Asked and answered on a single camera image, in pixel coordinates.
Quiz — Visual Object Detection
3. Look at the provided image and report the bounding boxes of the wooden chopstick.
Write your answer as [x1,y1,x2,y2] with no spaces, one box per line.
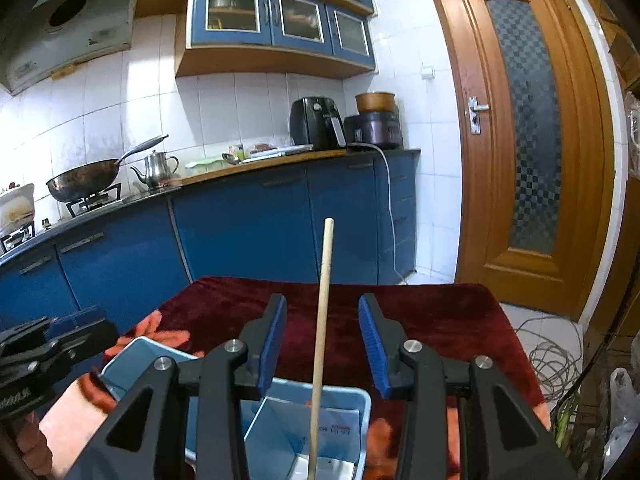
[307,217,334,480]

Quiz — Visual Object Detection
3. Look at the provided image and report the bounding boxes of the person's left hand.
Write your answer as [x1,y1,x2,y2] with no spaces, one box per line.
[15,413,52,476]

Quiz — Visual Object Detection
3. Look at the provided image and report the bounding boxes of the white plastic bag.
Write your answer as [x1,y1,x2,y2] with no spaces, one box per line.
[601,367,639,479]

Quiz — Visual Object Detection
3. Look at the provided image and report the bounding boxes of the red floral plush blanket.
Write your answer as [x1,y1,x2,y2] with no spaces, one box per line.
[40,278,551,479]

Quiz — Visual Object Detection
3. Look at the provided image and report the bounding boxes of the blue plastic utensil box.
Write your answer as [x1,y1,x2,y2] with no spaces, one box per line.
[99,337,371,479]

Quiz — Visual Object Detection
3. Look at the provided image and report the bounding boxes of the white pot on stove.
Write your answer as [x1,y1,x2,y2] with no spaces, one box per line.
[0,183,35,236]

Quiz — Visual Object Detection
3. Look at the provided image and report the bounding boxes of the black wok pan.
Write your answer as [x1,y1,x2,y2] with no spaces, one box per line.
[47,134,167,204]

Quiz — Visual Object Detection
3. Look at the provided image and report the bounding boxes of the gas stove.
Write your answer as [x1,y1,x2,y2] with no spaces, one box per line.
[66,182,122,218]

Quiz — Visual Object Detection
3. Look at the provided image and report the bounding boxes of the steel teapot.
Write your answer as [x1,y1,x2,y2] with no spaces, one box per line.
[131,151,180,190]

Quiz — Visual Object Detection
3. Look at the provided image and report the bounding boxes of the wooden door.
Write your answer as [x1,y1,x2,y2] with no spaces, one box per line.
[434,0,614,319]

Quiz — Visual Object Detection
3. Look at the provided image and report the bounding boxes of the blue base cabinets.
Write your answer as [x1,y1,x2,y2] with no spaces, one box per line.
[1,150,419,332]

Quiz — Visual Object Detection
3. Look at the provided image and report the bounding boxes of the dark rice cooker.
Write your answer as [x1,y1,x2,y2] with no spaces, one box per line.
[344,112,402,150]

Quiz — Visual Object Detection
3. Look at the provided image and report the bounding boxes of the wooden cutting board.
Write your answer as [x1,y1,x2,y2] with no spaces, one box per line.
[171,150,347,186]

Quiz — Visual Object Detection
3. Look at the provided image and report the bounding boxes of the grey range hood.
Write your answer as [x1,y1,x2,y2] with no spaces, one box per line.
[1,0,137,96]

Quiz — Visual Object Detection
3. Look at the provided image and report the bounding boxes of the brown pot on cooker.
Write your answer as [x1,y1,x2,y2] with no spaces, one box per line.
[356,91,396,114]

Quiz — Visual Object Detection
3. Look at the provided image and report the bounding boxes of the black air fryer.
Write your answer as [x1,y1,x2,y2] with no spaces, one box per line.
[290,96,347,151]

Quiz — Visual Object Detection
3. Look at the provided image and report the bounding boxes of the coiled grey cables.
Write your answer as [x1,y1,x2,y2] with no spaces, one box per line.
[514,314,586,403]

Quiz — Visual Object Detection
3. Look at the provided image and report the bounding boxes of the white power cable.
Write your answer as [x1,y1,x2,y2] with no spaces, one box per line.
[346,142,411,286]

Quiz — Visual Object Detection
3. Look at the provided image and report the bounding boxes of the silver door handle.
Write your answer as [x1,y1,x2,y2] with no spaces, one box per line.
[468,96,490,136]

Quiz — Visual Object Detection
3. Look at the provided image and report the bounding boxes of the blue glass wall cabinet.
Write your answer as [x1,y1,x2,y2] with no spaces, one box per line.
[175,0,375,79]

